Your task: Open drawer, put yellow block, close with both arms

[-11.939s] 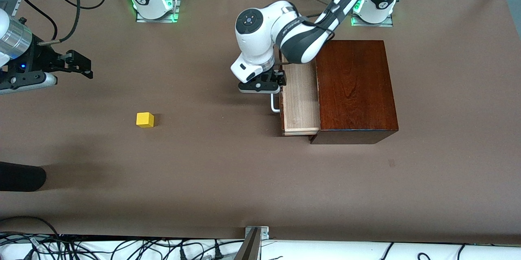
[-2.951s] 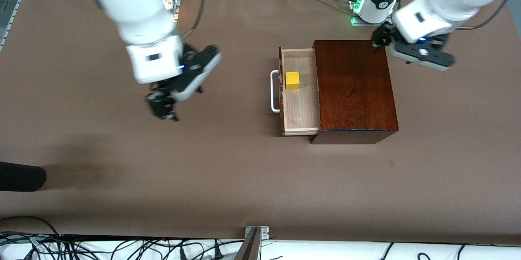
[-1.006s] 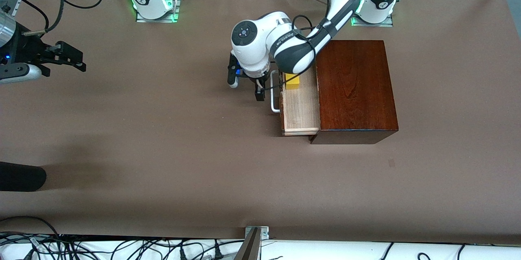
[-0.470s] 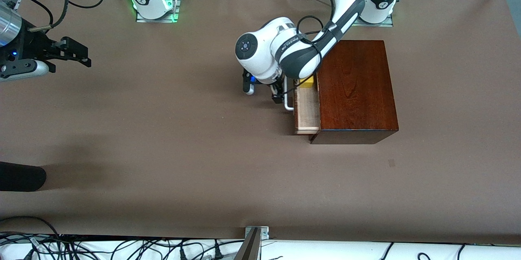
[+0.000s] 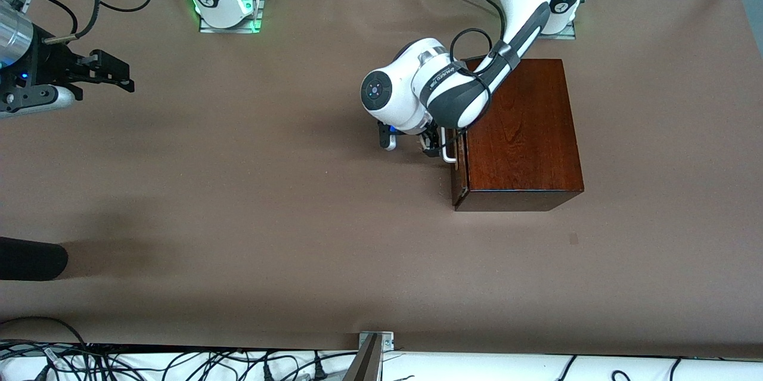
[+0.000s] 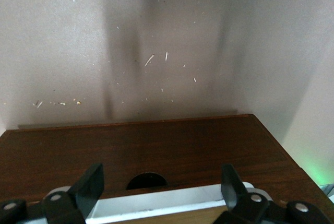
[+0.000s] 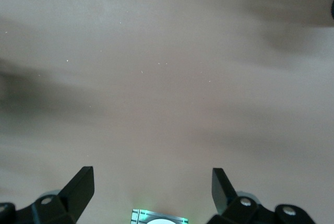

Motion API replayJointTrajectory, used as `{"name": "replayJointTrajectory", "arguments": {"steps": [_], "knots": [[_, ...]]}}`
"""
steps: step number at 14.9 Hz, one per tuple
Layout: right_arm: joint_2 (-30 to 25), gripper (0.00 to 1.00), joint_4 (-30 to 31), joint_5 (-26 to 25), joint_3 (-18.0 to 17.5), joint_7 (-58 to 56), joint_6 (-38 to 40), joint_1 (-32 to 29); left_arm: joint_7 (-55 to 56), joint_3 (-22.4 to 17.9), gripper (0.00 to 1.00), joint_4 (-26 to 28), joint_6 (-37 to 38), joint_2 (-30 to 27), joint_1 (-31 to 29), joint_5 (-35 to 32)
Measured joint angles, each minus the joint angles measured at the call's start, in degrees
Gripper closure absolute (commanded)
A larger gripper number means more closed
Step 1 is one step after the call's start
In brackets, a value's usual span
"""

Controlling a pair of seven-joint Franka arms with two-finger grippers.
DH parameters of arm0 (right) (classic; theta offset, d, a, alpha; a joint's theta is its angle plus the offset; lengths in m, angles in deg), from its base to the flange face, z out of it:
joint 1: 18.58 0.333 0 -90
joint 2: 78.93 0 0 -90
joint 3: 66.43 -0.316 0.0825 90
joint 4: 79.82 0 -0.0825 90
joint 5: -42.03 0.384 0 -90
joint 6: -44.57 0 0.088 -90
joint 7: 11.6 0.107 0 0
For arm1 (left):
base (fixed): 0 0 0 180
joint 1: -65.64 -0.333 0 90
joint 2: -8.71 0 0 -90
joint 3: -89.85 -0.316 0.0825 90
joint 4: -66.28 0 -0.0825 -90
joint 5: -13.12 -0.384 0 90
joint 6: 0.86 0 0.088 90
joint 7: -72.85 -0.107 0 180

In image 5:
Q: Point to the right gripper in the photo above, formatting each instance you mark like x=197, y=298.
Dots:
x=51, y=63

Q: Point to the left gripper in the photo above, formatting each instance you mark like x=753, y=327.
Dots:
x=430, y=140

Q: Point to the light unfinished wooden drawer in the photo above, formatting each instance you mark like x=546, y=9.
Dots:
x=459, y=187

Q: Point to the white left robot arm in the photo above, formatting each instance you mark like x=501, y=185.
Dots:
x=393, y=92

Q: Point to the dark red-brown wooden cabinet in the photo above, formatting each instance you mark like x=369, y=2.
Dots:
x=524, y=142

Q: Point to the brown table cover sheet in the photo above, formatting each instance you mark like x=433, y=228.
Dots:
x=238, y=190

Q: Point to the black foam cylinder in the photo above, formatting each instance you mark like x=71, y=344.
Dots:
x=30, y=259

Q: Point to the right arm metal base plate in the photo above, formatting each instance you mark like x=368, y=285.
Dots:
x=253, y=17

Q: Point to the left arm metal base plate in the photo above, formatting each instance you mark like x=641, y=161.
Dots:
x=560, y=32

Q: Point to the silver metal bracket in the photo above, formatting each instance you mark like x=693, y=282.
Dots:
x=387, y=340

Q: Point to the dark aluminium post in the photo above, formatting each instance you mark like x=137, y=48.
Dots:
x=365, y=363

